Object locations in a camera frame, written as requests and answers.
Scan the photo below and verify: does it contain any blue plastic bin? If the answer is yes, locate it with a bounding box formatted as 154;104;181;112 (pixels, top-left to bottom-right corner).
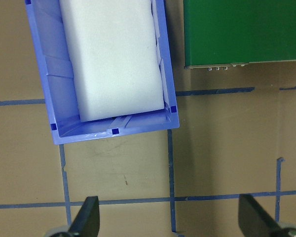
24;0;181;146

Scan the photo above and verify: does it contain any white foam pad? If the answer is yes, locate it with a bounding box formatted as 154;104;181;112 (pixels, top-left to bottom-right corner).
58;0;167;123

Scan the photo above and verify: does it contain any green conveyor belt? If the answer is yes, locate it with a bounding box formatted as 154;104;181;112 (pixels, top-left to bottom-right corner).
183;0;296;72

